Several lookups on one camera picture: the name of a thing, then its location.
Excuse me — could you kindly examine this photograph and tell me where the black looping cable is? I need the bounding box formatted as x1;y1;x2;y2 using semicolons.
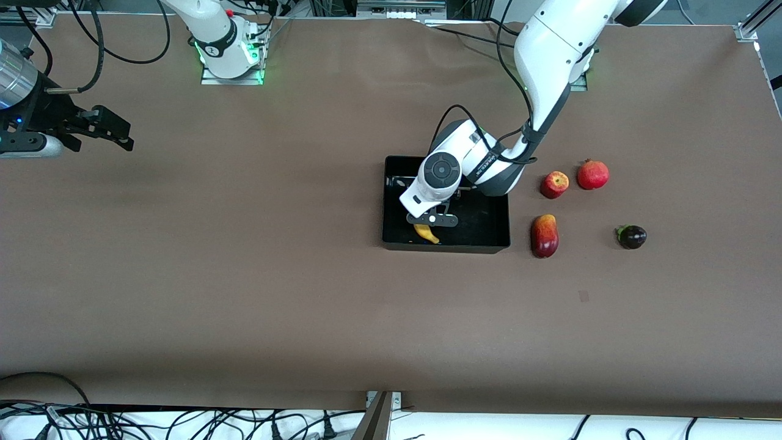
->
72;0;171;65

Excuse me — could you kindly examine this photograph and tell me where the grey equipment rack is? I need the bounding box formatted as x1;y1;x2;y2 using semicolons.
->
309;0;453;20

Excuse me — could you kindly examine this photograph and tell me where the aluminium corner frame profile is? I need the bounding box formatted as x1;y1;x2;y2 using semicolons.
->
0;0;59;29
736;0;782;43

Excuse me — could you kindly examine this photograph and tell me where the aluminium frame post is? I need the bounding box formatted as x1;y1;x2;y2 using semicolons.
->
351;391;404;440

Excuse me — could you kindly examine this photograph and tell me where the black plastic box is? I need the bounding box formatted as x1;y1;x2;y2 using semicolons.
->
382;155;511;255

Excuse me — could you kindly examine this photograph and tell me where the thin black table cable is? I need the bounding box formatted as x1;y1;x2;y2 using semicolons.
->
425;20;520;50

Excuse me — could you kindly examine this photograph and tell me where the brown table cover sheet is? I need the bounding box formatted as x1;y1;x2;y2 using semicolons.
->
0;12;782;420

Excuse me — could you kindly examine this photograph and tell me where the red pomegranate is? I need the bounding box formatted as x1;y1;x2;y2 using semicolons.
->
577;158;610;191

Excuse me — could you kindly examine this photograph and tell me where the tangled black cable bunch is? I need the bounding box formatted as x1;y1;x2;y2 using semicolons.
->
0;372;367;440

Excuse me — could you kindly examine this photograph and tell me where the red yellow mango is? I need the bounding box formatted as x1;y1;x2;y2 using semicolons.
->
530;214;560;259

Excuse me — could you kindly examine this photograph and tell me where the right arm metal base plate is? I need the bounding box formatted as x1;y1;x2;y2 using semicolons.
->
200;64;265;86

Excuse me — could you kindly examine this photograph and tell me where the dark purple eggplant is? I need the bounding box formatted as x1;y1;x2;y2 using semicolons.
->
616;224;648;251

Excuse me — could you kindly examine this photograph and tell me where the red yellow apple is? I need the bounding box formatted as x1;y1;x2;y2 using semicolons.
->
540;170;570;200

